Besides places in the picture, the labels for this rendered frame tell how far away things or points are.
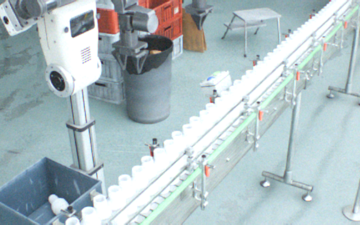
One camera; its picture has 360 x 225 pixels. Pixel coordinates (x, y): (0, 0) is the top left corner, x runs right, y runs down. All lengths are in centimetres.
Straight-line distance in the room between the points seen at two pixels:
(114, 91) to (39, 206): 233
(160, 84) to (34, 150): 112
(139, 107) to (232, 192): 114
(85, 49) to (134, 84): 181
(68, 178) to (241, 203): 150
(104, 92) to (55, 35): 244
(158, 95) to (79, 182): 204
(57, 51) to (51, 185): 57
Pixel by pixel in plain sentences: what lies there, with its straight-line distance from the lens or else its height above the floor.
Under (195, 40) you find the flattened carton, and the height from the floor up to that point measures 13.
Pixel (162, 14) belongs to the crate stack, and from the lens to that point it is 484.
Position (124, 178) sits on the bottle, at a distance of 151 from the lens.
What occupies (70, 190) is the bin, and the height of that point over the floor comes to 83.
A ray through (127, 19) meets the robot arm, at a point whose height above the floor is 158.
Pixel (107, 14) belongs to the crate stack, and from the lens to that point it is 405.
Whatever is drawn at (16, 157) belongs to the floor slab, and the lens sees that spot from 384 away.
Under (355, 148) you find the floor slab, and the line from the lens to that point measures 388.
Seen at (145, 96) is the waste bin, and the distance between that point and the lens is 386.
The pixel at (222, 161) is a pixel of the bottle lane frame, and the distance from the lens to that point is 197.
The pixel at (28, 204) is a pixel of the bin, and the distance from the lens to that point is 206.
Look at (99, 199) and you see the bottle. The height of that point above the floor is 115.
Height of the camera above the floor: 206
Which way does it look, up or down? 30 degrees down
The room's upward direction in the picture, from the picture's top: 1 degrees counter-clockwise
